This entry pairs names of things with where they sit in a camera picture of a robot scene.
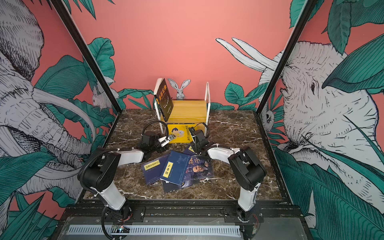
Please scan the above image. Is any wooden shelf with white frame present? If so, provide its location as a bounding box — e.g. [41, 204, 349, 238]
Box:
[154, 79, 211, 135]

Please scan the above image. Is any black book at bottom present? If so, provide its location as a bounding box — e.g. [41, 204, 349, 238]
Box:
[163, 181, 194, 193]

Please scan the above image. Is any black left frame post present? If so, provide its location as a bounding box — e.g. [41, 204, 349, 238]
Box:
[51, 0, 122, 114]

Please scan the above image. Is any dark blue book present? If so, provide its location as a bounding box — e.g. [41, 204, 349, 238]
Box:
[183, 145, 196, 156]
[141, 154, 169, 185]

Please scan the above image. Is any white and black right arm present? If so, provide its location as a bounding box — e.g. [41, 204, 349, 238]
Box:
[189, 127, 267, 213]

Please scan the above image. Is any white slotted cable duct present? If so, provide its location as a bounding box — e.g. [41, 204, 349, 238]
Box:
[65, 225, 242, 237]

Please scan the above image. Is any black right frame post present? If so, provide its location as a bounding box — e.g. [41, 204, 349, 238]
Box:
[256, 0, 318, 117]

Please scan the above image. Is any dark blue book at back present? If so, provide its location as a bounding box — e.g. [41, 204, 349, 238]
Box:
[183, 145, 196, 156]

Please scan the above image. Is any dark blue book left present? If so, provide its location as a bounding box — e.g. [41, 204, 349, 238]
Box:
[141, 154, 169, 185]

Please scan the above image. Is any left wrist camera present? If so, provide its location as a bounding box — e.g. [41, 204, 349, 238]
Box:
[161, 134, 176, 147]

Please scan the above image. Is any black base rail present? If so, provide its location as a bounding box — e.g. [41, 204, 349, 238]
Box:
[64, 199, 304, 224]

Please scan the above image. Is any dark book with portrait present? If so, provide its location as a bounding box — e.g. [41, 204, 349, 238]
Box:
[183, 155, 214, 182]

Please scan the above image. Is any blue book with yellow label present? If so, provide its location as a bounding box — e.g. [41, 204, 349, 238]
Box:
[160, 151, 191, 186]

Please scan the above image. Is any black frame post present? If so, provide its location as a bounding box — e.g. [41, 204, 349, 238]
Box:
[256, 0, 318, 117]
[51, 0, 122, 114]

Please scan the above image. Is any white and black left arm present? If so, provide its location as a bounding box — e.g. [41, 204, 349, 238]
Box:
[78, 131, 171, 211]

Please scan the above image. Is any black book standing on shelf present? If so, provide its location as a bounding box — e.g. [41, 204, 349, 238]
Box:
[154, 78, 174, 122]

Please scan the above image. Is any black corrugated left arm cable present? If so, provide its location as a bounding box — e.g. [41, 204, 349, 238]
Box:
[141, 120, 169, 142]

